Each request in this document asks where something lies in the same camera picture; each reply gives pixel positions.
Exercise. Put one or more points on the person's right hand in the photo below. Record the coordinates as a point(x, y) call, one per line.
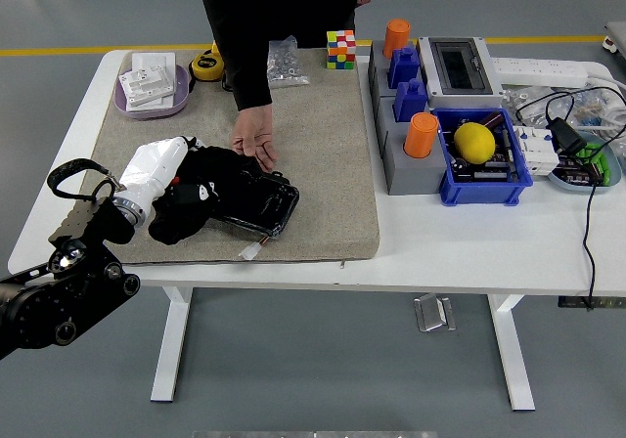
point(252, 130)

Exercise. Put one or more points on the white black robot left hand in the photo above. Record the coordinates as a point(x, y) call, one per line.
point(151, 166)

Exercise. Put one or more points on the black rag with red tag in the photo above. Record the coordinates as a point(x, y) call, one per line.
point(176, 228)

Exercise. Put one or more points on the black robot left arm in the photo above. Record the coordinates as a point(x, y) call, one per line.
point(54, 301)

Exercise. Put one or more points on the person's right forearm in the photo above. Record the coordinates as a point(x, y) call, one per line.
point(248, 81)

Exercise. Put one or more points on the table control panel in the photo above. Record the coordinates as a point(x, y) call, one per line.
point(572, 302)

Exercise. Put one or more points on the orange cylinder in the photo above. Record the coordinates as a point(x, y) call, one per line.
point(396, 38)
point(420, 135)

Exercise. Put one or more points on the multicolour puzzle cube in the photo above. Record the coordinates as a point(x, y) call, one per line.
point(340, 49)

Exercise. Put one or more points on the person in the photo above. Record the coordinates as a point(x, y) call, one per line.
point(298, 3)

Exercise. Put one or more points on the clear bag of metal nuts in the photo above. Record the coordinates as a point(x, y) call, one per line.
point(287, 66)

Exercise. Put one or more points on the purple tray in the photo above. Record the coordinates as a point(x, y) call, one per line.
point(178, 98)

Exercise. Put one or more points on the grey-brown mat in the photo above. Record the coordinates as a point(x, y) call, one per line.
point(318, 164)

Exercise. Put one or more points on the yellow tape measure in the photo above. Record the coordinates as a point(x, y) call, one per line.
point(207, 69)

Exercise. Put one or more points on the white socket module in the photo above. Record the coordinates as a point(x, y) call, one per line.
point(147, 86)

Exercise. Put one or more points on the grey peg holder block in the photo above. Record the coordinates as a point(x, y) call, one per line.
point(410, 174)
point(378, 74)

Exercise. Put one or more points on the blue peg block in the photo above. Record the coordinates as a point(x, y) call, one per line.
point(410, 100)
point(402, 67)

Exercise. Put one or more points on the grey electrical distribution box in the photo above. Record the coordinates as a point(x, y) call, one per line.
point(459, 67)

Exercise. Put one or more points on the white table leg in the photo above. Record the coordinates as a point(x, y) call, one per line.
point(513, 360)
point(171, 350)

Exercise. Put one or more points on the brown cylindrical capacitor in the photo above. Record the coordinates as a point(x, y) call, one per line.
point(492, 120)

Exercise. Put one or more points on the clear bag of white rings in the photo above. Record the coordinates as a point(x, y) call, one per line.
point(517, 100)

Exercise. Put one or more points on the yellow lemon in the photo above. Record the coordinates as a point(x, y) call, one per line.
point(474, 143)

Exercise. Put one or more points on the white power strip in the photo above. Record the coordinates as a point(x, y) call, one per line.
point(537, 70)

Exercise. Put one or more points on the blue plastic bin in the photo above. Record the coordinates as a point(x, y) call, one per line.
point(483, 191)

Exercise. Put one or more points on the white circuit breaker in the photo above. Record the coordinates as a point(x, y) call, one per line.
point(537, 157)

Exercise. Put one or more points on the black power adapter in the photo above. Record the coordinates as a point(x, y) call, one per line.
point(566, 135)

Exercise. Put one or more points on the white cart corner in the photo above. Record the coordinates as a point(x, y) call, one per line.
point(617, 37)

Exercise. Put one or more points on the clear bag of blue terminals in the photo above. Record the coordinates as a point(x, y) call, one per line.
point(591, 111)

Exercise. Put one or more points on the green plastic part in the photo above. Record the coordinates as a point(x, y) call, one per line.
point(593, 152)

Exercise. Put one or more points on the small dark circuit board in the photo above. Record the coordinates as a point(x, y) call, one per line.
point(576, 177)

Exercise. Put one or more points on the light blue dish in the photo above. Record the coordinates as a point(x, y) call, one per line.
point(576, 188)

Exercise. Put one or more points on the flat white switch plate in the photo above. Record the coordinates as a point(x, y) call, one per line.
point(147, 60)

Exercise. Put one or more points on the silver metal bracket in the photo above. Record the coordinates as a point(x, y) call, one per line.
point(430, 313)

